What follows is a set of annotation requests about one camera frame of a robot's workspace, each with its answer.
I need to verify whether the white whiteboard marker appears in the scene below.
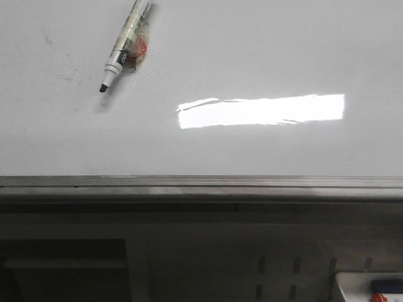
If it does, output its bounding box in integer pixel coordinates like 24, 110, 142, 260
99, 0, 152, 93

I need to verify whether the white pegboard panel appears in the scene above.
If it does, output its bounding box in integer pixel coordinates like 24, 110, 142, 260
126, 222, 402, 301

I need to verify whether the white storage bin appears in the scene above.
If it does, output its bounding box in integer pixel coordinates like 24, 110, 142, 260
331, 272, 402, 301

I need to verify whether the dark monitor screen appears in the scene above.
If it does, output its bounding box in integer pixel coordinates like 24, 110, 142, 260
1, 239, 132, 301

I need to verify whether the blue and red item in bin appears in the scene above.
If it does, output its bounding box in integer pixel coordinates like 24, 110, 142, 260
370, 278, 403, 302

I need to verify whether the white whiteboard with aluminium frame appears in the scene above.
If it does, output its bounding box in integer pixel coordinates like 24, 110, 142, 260
1, 1, 402, 199

